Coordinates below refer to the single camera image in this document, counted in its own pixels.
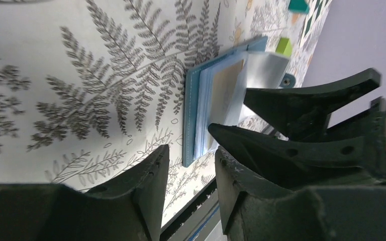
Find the green white chessboard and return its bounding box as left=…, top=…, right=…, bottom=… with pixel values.
left=299, top=0, right=332, bottom=46

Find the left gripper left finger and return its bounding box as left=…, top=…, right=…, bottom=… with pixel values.
left=0, top=145, right=170, bottom=240

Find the lime green block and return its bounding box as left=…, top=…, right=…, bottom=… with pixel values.
left=275, top=37, right=293, bottom=57

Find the floral table mat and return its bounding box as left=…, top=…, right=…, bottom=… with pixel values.
left=0, top=1, right=331, bottom=224

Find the blue card holder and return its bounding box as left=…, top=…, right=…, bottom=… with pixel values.
left=182, top=36, right=296, bottom=167

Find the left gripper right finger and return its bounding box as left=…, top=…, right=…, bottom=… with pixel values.
left=215, top=147, right=386, bottom=240

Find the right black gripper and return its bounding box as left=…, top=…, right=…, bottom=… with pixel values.
left=208, top=68, right=386, bottom=186

